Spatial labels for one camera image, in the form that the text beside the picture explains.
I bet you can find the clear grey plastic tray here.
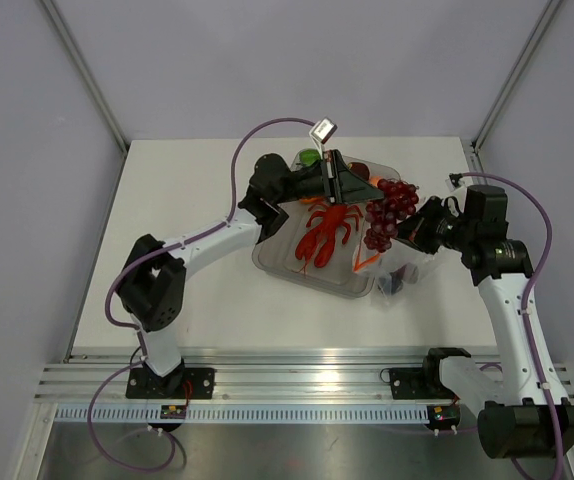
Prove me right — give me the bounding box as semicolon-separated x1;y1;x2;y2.
251;149;402;300

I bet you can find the dark red passion fruit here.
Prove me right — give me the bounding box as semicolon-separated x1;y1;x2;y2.
348;161;371;181

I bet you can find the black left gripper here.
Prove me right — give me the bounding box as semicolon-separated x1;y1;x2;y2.
272;149;382;206

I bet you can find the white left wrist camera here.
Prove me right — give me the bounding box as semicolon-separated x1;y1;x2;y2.
309;117;337;145

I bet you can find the white slotted cable duct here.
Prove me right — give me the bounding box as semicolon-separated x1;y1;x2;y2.
55;404;429;425

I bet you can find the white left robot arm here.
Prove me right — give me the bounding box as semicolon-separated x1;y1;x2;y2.
108;149;384;399

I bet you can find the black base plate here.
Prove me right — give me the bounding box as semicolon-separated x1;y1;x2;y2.
388;368;453;400
125;367;215;400

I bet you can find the right aluminium frame post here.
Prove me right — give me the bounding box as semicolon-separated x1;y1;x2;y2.
471;0;566;154

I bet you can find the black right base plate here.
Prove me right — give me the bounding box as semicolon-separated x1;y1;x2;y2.
388;368;453;400

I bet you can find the purple grape bunch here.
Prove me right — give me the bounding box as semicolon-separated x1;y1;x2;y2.
363;177;419;253

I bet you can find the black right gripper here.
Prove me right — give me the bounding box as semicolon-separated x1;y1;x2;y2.
385;196;475;255

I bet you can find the aluminium frame post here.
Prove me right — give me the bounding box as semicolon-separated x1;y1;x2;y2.
37;0;130;159
471;0;566;154

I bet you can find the aluminium mounting rail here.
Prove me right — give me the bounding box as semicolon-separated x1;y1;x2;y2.
34;347;428;405

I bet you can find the red plastic lobster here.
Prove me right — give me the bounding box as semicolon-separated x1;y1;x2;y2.
294;199;363;275

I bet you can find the left aluminium frame post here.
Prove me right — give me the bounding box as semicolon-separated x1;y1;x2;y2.
37;0;130;159

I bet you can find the orange fruit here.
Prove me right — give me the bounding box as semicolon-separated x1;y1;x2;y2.
299;197;321;204

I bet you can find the clear zip top bag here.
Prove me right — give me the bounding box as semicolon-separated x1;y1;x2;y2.
352;241;444;310

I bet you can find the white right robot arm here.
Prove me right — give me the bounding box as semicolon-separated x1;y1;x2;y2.
398;185;574;460

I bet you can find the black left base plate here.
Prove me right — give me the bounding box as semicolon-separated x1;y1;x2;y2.
125;367;215;400

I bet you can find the green bell pepper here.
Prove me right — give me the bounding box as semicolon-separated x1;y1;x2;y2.
298;149;320;167

